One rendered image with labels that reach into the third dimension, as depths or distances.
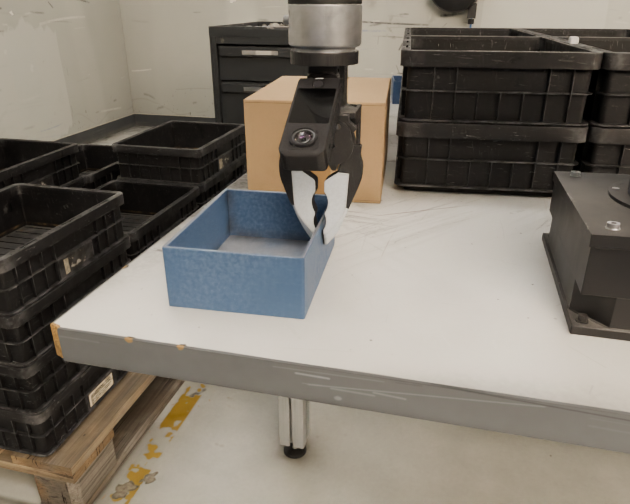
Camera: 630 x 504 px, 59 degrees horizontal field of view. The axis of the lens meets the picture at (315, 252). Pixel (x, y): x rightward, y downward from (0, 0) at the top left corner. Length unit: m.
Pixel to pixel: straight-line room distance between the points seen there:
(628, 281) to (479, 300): 0.15
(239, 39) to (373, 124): 1.70
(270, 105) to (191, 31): 4.01
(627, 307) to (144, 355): 0.47
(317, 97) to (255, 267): 0.18
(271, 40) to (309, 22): 1.90
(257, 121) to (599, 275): 0.55
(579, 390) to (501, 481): 0.92
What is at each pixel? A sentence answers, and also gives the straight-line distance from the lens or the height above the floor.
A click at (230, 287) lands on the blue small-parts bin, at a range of 0.59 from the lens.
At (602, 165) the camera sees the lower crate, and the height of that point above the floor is 0.76.
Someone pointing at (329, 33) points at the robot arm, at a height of 0.97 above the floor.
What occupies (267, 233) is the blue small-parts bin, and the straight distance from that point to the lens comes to 0.77.
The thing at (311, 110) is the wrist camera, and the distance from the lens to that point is 0.56.
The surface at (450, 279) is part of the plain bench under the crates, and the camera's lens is 0.68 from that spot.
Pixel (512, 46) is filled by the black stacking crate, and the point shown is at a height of 0.91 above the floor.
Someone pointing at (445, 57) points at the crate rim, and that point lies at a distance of 0.93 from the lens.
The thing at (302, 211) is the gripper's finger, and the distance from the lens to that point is 0.64.
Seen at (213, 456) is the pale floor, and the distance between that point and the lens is 1.46.
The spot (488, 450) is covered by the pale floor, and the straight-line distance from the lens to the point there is 1.51.
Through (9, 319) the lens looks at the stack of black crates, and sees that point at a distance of 1.15.
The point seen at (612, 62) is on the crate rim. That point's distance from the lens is 0.98.
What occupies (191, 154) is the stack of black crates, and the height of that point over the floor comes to 0.58.
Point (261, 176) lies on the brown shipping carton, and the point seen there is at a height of 0.74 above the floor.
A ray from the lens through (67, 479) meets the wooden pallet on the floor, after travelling 1.33.
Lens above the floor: 1.00
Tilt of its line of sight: 24 degrees down
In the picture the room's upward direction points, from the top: straight up
